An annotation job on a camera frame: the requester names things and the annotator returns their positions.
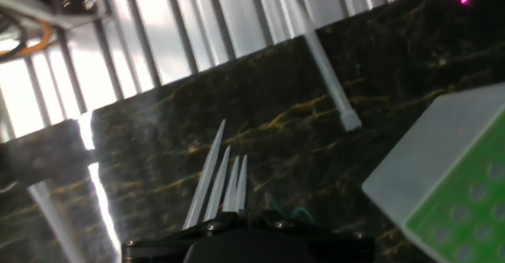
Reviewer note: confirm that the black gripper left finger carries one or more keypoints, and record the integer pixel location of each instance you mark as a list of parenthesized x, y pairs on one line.
[(165, 249)]

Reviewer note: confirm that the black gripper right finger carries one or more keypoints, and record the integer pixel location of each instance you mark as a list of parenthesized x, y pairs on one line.
[(339, 249)]

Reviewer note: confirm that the large clear pipette tip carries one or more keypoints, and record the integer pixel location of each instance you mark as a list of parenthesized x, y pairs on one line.
[(218, 188), (232, 188), (331, 85), (55, 219), (205, 180), (241, 188)]

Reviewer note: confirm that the green pipette tip holder box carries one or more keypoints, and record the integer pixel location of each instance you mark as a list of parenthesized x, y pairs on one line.
[(434, 168)]

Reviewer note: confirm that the black marble mat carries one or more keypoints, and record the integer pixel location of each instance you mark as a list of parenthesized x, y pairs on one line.
[(296, 156)]

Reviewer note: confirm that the aluminium frame strut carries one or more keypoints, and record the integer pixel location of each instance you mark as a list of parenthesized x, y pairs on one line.
[(59, 6)]

